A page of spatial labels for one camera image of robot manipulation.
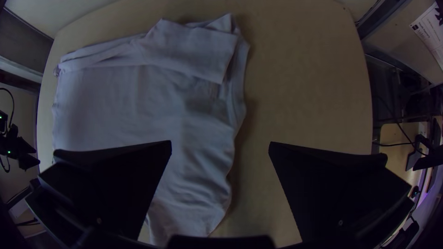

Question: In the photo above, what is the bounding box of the dark metal frame post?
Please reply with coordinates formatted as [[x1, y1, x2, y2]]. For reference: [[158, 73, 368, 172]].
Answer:
[[356, 0, 413, 39]]

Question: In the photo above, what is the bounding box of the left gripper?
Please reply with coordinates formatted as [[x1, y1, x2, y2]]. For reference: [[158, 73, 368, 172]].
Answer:
[[0, 110, 41, 172]]

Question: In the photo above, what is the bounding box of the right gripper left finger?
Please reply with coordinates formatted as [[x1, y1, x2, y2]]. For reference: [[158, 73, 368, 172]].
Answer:
[[26, 140, 173, 249]]

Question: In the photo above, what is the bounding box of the black cable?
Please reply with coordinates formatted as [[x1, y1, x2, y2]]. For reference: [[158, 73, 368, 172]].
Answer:
[[372, 121, 427, 157], [0, 88, 17, 133]]

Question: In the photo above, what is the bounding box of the white paper poster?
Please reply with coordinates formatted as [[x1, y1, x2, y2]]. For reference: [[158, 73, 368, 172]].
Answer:
[[409, 2, 443, 71]]

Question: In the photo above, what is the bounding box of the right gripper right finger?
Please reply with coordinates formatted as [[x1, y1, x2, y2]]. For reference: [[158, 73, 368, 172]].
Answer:
[[268, 141, 416, 249]]

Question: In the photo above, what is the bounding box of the light grey t-shirt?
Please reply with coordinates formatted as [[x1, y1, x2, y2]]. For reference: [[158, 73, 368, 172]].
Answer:
[[52, 13, 251, 248]]

